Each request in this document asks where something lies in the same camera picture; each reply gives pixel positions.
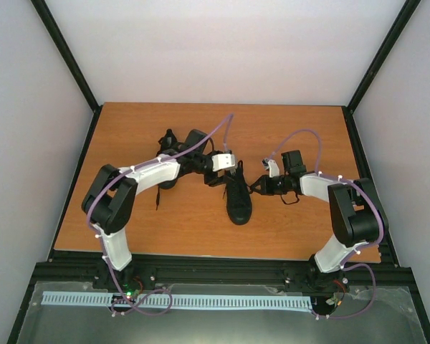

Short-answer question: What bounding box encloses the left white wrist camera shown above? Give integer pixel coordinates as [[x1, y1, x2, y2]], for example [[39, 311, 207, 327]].
[[211, 153, 237, 172]]

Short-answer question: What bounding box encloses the purple cable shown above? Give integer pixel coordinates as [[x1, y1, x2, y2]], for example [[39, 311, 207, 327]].
[[86, 113, 235, 316], [263, 129, 386, 320]]

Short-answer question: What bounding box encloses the grey metal base plate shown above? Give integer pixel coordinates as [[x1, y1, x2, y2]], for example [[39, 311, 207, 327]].
[[16, 281, 428, 344]]

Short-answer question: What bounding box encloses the white slotted cable duct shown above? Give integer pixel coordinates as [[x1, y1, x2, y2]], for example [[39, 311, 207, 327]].
[[41, 291, 312, 312]]

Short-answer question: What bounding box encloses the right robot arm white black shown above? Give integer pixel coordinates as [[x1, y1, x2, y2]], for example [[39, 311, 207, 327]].
[[250, 150, 388, 290]]

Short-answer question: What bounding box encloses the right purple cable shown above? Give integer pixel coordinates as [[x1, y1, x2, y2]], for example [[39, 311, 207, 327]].
[[263, 129, 386, 320]]

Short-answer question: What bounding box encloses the right black corner post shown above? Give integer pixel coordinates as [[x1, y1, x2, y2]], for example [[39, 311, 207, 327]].
[[345, 0, 422, 112]]

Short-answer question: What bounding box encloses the black sneaker one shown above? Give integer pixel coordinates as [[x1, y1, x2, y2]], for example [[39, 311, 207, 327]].
[[156, 129, 178, 208]]

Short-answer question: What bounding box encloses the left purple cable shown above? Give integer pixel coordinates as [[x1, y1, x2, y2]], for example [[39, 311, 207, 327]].
[[86, 113, 235, 316]]

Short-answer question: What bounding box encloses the left black corner post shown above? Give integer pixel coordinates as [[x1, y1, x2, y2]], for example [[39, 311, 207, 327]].
[[29, 0, 102, 113]]

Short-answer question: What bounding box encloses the black corner post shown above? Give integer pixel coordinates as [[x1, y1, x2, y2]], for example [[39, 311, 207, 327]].
[[29, 0, 102, 113], [345, 0, 422, 112]]

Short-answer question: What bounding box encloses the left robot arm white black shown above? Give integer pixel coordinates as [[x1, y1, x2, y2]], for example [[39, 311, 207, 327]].
[[82, 129, 237, 289]]

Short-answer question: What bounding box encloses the black sneaker with laces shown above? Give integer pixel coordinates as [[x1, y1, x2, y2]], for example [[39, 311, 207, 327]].
[[224, 161, 253, 226]]

